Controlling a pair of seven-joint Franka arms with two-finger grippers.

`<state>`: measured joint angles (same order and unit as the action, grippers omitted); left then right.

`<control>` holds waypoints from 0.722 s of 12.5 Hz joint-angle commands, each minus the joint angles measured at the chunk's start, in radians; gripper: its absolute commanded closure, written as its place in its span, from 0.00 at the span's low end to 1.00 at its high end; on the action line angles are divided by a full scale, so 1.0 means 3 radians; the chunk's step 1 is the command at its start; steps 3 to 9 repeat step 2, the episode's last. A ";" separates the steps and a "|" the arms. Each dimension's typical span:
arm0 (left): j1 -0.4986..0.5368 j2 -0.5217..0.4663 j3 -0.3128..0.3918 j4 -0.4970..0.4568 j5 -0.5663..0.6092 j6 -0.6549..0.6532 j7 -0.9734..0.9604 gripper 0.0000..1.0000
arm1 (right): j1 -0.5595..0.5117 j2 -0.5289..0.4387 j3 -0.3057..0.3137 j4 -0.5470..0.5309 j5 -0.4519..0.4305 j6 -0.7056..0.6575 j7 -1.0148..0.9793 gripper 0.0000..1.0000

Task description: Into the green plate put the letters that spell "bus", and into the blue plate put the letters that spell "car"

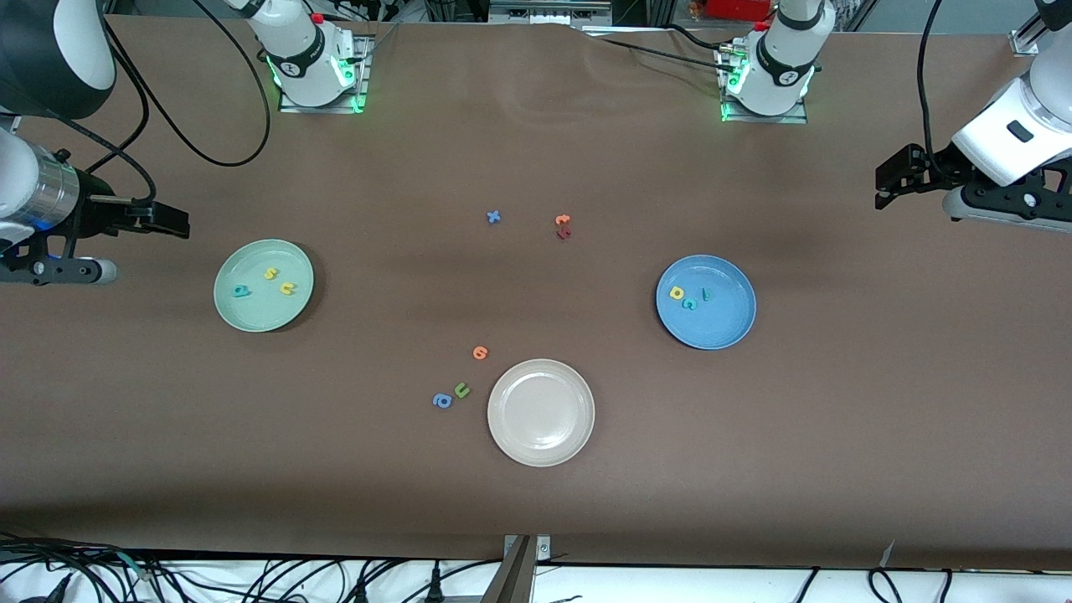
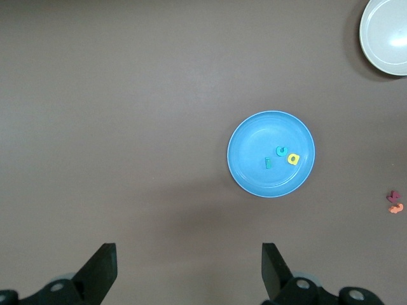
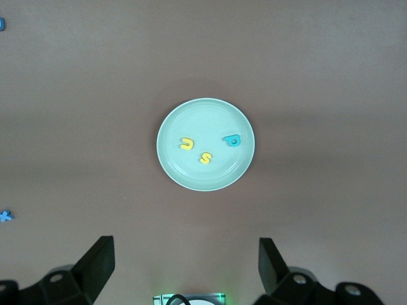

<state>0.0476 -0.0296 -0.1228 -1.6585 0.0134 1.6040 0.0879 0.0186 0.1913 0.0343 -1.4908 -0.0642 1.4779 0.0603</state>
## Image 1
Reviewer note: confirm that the green plate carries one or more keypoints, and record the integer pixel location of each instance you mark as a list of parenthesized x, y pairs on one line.
[(264, 310)]

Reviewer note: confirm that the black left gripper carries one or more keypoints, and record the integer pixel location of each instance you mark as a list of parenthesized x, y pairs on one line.
[(935, 167)]

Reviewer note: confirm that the aluminium corner post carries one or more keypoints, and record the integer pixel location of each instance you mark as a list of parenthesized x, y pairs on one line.
[(1023, 42)]

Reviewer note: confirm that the white paper scrap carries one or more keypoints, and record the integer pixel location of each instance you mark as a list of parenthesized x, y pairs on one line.
[(888, 553)]

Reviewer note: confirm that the red box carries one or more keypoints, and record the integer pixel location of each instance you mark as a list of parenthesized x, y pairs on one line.
[(737, 8)]

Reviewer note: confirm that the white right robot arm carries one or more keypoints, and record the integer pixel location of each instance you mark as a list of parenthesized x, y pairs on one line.
[(50, 50)]

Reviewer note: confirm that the blue plate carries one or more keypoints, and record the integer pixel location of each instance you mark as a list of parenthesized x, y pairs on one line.
[(712, 327)]

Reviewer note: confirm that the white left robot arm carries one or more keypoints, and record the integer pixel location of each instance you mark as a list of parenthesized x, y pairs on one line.
[(1038, 126)]

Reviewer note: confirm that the beige plate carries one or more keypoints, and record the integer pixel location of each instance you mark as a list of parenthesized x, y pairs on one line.
[(540, 412)]

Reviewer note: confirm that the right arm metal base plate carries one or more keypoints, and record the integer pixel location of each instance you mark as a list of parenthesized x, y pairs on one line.
[(366, 75)]

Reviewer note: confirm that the aluminium frame profile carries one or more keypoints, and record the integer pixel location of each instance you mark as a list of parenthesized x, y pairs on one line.
[(512, 578)]

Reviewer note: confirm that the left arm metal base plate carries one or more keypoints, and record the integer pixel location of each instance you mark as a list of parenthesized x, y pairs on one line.
[(796, 118)]

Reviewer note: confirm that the small metal bracket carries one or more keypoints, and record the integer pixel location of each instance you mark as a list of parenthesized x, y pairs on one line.
[(543, 548)]

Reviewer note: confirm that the black power plug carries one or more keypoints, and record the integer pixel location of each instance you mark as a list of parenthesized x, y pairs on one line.
[(435, 586)]

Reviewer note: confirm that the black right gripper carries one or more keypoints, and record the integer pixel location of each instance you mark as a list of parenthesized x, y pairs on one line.
[(94, 214)]

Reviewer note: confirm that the grey equipment box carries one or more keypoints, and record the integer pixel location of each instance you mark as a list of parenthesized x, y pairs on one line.
[(544, 10)]

